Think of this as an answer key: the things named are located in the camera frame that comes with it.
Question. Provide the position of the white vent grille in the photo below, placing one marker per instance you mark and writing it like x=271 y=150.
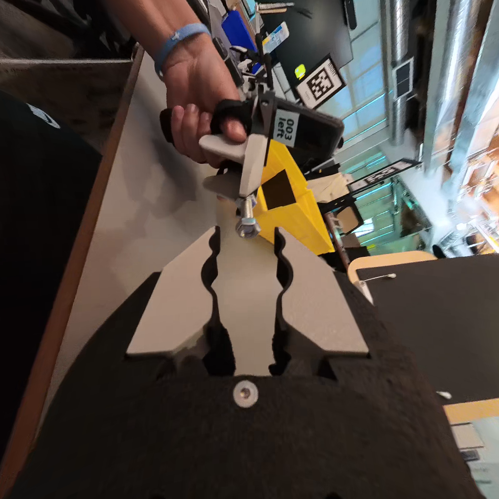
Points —
x=403 y=78

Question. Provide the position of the person's left hand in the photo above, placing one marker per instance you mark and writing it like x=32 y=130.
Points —
x=195 y=89

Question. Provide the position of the steel hex bolt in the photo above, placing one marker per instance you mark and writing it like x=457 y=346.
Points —
x=246 y=208

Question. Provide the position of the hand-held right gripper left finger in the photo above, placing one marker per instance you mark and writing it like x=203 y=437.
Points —
x=171 y=308

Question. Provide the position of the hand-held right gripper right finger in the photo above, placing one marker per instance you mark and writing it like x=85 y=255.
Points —
x=323 y=308

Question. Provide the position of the black monitor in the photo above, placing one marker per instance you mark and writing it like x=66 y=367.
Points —
x=319 y=31

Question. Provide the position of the white blue packet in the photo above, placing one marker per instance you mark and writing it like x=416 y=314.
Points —
x=275 y=36

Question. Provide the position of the yellow sticky note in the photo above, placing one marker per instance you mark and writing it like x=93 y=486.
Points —
x=299 y=72

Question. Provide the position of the steel hex nut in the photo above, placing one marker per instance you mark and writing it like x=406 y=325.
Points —
x=247 y=229

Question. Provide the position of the black board wooden rim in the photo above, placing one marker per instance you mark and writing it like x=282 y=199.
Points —
x=429 y=312

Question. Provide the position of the blue container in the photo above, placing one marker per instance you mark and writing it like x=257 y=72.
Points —
x=236 y=25

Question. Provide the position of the person's left forearm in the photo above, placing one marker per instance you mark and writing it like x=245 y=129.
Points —
x=156 y=15

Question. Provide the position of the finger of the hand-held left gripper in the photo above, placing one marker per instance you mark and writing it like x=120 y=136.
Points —
x=253 y=163

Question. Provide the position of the spiral metal air duct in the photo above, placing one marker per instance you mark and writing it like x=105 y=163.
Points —
x=397 y=39
x=456 y=78

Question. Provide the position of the yellow plastic bin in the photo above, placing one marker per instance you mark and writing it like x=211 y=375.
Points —
x=296 y=226

